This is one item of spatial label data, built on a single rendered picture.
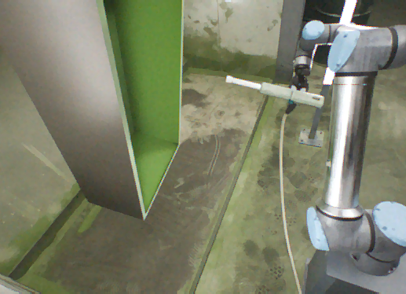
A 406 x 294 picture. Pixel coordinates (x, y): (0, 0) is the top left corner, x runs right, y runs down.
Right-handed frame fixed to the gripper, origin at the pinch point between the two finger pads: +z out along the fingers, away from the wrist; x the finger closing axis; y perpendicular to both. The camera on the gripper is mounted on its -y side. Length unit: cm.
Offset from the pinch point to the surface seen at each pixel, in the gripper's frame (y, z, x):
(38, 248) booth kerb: 67, 120, 134
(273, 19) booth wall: 92, -129, 16
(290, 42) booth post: 106, -119, -6
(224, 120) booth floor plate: 123, -27, 36
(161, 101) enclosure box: 24, 9, 73
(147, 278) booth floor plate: 58, 114, 54
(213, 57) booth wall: 150, -110, 71
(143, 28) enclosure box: -15, -10, 81
